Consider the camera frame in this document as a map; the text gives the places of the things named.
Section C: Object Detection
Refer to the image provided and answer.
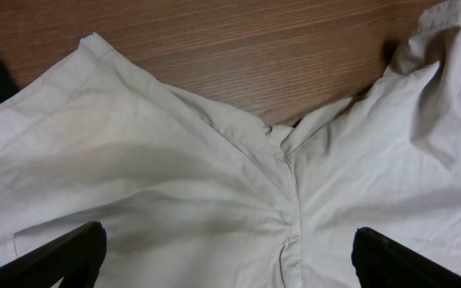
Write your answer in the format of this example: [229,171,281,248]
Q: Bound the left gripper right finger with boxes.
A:
[351,227,461,288]

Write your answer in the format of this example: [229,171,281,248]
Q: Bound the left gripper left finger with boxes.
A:
[0,222,106,288]

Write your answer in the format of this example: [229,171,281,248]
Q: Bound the beige cotton shorts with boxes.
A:
[0,1,461,287]

